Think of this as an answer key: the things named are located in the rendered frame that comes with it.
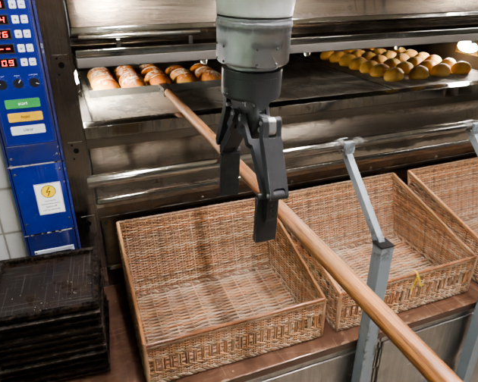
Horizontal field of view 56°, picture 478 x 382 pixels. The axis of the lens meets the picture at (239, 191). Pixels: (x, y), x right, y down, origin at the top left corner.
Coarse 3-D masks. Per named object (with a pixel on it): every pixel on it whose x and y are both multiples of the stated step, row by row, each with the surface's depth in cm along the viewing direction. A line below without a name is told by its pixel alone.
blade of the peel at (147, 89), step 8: (88, 80) 191; (208, 80) 182; (216, 80) 183; (88, 88) 172; (120, 88) 170; (128, 88) 172; (136, 88) 173; (144, 88) 174; (152, 88) 175; (176, 88) 178; (184, 88) 180; (192, 88) 181; (96, 96) 169; (104, 96) 170
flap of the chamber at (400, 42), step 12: (432, 36) 152; (444, 36) 154; (456, 36) 155; (468, 36) 157; (300, 48) 136; (312, 48) 137; (324, 48) 139; (336, 48) 140; (348, 48) 142; (360, 48) 143; (84, 60) 116; (96, 60) 117; (108, 60) 118; (120, 60) 119; (132, 60) 120; (144, 60) 121; (156, 60) 122; (168, 60) 123; (180, 60) 124; (192, 60) 126
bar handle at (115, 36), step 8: (136, 32) 122; (144, 32) 123; (152, 32) 123; (160, 32) 124; (168, 32) 125; (176, 32) 125; (184, 32) 126; (192, 32) 127; (80, 40) 118; (88, 40) 119; (120, 40) 121; (192, 40) 128
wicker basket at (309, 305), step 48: (144, 240) 155; (192, 240) 161; (240, 240) 167; (288, 240) 152; (144, 288) 158; (192, 288) 161; (240, 288) 161; (288, 288) 159; (144, 336) 140; (192, 336) 122; (240, 336) 128; (288, 336) 136
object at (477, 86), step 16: (336, 96) 170; (352, 96) 170; (368, 96) 171; (384, 96) 173; (400, 96) 176; (416, 96) 179; (432, 96) 182; (176, 112) 152; (208, 112) 152; (272, 112) 159; (288, 112) 161; (304, 112) 163; (96, 128) 139; (112, 128) 140; (128, 128) 142; (144, 128) 144; (160, 128) 146; (176, 128) 148
